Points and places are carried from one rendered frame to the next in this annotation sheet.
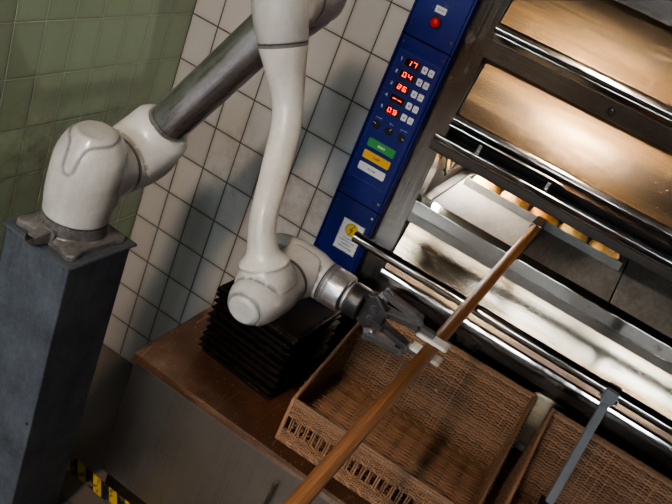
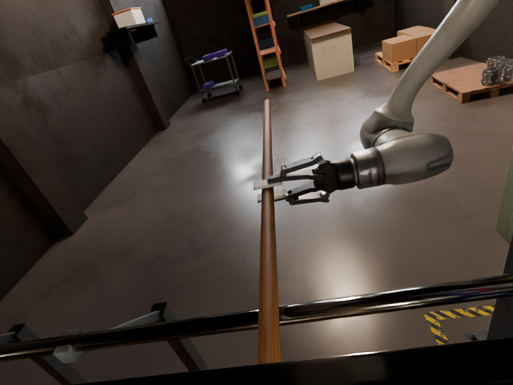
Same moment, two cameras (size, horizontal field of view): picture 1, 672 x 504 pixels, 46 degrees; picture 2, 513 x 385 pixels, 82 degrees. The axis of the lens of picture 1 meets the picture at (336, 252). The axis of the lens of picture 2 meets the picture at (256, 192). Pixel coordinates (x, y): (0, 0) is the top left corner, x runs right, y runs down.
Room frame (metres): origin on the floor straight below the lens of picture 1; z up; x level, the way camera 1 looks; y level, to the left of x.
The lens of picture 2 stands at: (2.01, -0.36, 1.57)
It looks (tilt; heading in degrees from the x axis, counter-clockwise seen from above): 31 degrees down; 174
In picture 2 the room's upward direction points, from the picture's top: 17 degrees counter-clockwise
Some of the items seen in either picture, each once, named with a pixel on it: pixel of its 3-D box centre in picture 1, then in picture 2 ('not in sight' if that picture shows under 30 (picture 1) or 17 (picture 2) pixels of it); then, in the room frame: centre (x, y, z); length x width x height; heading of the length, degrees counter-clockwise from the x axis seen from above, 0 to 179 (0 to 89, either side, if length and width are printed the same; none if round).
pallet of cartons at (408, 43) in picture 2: not in sight; (405, 47); (-3.36, 3.83, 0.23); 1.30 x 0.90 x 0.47; 161
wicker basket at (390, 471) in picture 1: (410, 415); not in sight; (1.80, -0.37, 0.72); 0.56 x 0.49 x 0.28; 74
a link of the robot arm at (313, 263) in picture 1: (293, 265); (410, 156); (1.47, 0.07, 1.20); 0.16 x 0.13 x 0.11; 73
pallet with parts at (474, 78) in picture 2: not in sight; (473, 74); (-1.25, 3.19, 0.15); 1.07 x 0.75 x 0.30; 161
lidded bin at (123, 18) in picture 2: not in sight; (130, 18); (-4.28, -0.86, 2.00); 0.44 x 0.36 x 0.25; 161
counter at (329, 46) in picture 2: not in sight; (324, 47); (-5.04, 2.99, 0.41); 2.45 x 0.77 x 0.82; 161
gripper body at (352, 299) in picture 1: (366, 307); (333, 176); (1.43, -0.11, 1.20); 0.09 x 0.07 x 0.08; 73
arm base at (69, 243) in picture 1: (67, 224); not in sight; (1.53, 0.60, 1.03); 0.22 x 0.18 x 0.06; 161
